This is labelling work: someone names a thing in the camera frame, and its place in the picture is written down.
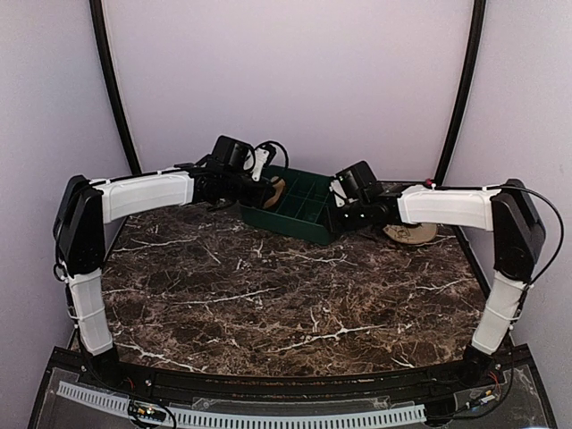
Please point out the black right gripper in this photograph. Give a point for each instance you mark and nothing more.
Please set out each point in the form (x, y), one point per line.
(338, 226)

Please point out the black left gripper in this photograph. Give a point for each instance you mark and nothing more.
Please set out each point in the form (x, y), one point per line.
(261, 197)

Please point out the tan brown sock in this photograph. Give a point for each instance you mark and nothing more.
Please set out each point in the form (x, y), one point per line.
(278, 186)

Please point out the green compartment tray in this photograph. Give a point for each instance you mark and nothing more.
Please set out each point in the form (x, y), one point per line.
(305, 210)

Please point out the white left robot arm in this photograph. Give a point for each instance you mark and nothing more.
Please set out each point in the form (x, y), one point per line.
(88, 206)

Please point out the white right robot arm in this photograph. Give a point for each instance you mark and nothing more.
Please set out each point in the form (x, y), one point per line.
(506, 210)

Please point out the cream floral plate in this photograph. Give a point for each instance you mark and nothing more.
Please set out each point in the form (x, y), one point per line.
(412, 235)

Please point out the small circuit board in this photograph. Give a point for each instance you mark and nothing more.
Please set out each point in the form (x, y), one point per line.
(145, 413)

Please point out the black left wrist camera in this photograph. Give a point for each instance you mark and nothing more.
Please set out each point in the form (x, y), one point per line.
(235, 156)

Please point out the black front table rail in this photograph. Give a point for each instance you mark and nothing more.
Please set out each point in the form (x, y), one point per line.
(413, 384)

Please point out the black left frame post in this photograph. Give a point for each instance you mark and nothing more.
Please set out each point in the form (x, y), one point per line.
(104, 51)

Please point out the black frame post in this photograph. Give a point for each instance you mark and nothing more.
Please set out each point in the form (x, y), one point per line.
(104, 51)
(463, 92)

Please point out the black right frame post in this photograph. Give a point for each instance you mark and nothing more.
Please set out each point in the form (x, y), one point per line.
(463, 92)

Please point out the white slotted cable duct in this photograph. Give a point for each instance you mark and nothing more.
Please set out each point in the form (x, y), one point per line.
(217, 414)

